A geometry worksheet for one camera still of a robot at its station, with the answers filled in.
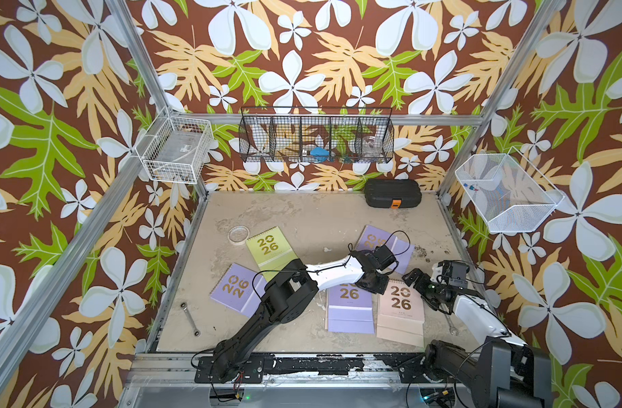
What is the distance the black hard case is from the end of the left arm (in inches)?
16.7

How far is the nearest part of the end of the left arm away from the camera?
70 cm

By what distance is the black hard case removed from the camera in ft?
3.74
